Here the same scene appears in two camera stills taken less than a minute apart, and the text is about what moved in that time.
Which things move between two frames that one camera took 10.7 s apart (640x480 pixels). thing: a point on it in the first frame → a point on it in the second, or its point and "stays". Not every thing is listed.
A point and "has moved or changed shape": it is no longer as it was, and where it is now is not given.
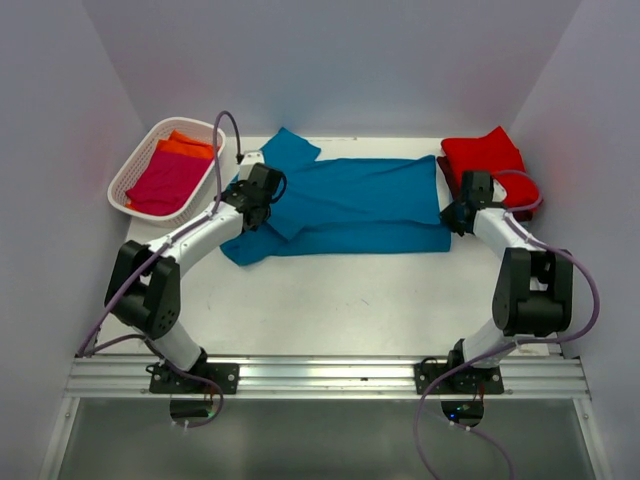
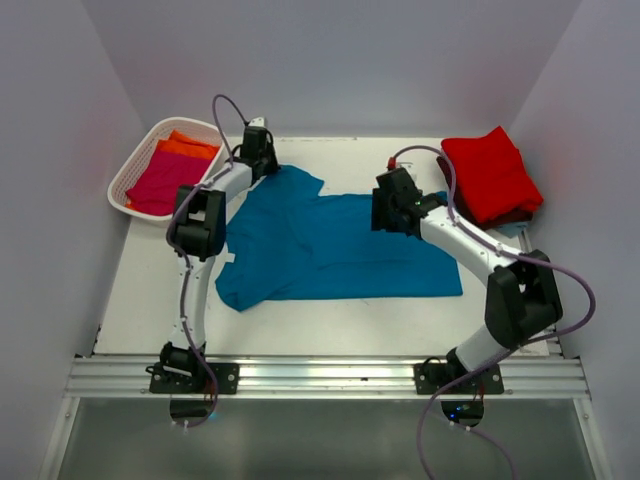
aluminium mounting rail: [328, 376] stays
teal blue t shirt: [355, 206] has moved or changed shape
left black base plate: [225, 375] stays
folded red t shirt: [494, 152] stays
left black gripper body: [257, 215] → [270, 163]
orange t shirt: [181, 143] stays
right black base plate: [471, 381] stays
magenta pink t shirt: [168, 185] stays
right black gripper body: [454, 218] → [382, 211]
